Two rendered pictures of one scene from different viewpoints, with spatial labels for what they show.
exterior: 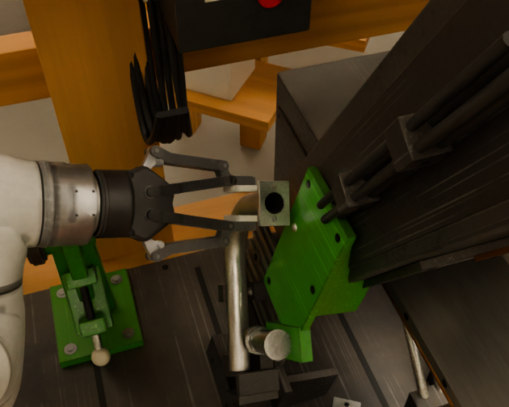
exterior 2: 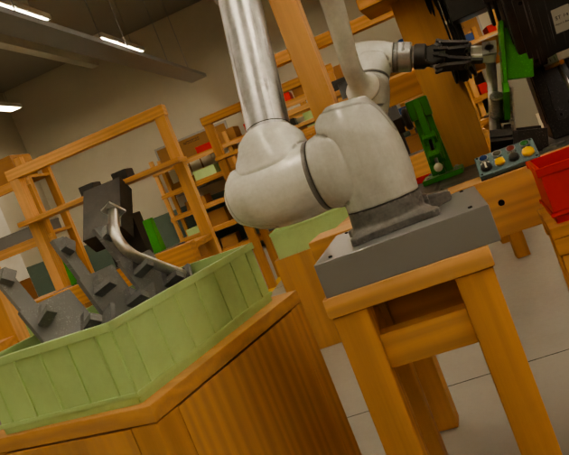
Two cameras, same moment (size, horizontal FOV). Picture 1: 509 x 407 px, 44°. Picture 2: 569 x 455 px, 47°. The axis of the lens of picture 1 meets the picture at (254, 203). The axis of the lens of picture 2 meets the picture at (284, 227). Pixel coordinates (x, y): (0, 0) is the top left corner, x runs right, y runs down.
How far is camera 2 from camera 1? 1.70 m
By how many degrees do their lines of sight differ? 53
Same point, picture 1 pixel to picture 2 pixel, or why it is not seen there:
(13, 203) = (383, 44)
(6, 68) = (403, 81)
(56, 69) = not seen: hidden behind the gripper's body
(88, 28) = (425, 40)
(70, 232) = (402, 55)
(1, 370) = (376, 81)
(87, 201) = (407, 45)
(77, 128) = (429, 88)
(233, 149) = not seen: outside the picture
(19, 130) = not seen: hidden behind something
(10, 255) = (382, 60)
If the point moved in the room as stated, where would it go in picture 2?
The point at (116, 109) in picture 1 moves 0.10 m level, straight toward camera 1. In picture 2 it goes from (444, 76) to (442, 76)
